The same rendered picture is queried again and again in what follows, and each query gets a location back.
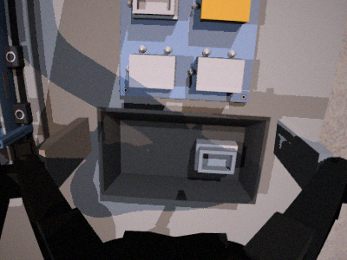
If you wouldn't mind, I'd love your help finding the yellow rectangular block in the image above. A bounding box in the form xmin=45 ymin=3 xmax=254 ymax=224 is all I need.
xmin=200 ymin=0 xmax=251 ymax=24

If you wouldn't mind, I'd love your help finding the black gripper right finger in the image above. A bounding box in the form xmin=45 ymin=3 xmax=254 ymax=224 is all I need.
xmin=225 ymin=119 xmax=347 ymax=260

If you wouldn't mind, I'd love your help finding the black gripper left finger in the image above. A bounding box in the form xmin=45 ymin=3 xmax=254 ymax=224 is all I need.
xmin=0 ymin=117 xmax=121 ymax=260

